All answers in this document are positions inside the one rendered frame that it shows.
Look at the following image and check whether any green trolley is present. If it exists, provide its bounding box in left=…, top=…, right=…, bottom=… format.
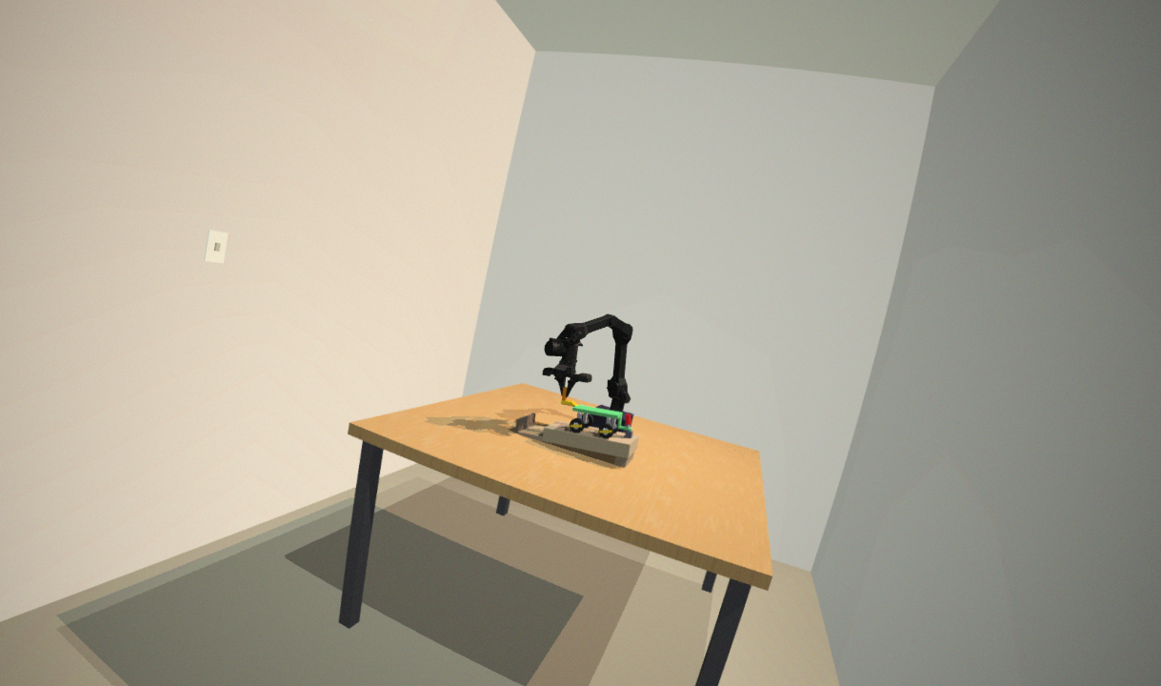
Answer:
left=570, top=405, right=632, bottom=438

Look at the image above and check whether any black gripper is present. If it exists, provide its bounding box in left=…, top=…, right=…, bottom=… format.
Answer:
left=542, top=356, right=592, bottom=397

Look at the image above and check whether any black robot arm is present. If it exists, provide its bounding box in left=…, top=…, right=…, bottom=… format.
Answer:
left=545, top=315, right=633, bottom=413

